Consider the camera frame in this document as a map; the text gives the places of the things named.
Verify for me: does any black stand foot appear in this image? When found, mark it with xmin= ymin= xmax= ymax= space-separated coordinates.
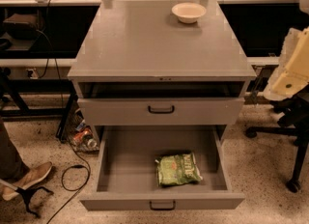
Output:
xmin=0 ymin=179 xmax=53 ymax=218

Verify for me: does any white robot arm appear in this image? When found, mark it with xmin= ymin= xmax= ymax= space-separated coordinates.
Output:
xmin=263 ymin=0 xmax=309 ymax=101

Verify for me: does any white bowl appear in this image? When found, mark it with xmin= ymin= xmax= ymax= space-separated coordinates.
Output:
xmin=172 ymin=3 xmax=207 ymax=24

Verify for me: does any closed grey upper drawer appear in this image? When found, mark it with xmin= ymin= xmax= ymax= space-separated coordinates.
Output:
xmin=78 ymin=98 xmax=244 ymax=126

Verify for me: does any black floor cable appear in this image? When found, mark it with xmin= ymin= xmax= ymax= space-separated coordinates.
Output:
xmin=44 ymin=144 xmax=92 ymax=224

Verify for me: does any grey drawer cabinet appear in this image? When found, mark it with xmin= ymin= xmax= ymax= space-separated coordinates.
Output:
xmin=67 ymin=0 xmax=258 ymax=145

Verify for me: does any wire basket with bottles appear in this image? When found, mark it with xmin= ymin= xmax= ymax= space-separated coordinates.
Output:
xmin=62 ymin=102 xmax=98 ymax=153

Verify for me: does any green jalapeno chip bag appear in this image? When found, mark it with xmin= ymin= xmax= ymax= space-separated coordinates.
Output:
xmin=155 ymin=152 xmax=203 ymax=186

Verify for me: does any open grey lower drawer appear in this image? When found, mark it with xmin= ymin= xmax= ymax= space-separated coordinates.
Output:
xmin=80 ymin=126 xmax=244 ymax=210

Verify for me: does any tan shoe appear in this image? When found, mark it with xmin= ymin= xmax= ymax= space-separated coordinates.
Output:
xmin=2 ymin=162 xmax=52 ymax=201

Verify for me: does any dark box on shelf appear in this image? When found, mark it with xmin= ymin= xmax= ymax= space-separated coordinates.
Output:
xmin=3 ymin=14 xmax=44 ymax=40

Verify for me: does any wall power outlet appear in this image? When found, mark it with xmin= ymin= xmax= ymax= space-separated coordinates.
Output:
xmin=27 ymin=69 xmax=39 ymax=79

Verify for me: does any brown trouser leg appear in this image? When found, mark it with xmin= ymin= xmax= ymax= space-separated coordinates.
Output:
xmin=0 ymin=117 xmax=29 ymax=181

